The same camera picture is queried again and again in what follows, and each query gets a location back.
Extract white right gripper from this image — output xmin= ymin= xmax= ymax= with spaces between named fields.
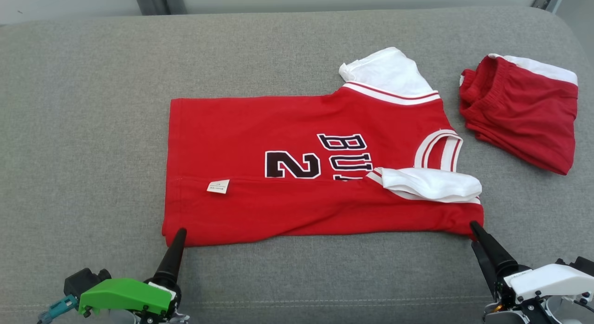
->
xmin=470 ymin=220 xmax=594 ymax=324

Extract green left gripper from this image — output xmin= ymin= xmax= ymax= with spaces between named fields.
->
xmin=78 ymin=228 xmax=191 ymax=324

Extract red shorts white stripe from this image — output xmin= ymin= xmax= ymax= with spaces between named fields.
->
xmin=459 ymin=53 xmax=579 ymax=176

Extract red basketball jersey white sleeves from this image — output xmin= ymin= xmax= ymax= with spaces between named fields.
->
xmin=161 ymin=46 xmax=484 ymax=248

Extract grey sofa cushion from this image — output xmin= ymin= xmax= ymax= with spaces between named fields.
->
xmin=0 ymin=7 xmax=594 ymax=324

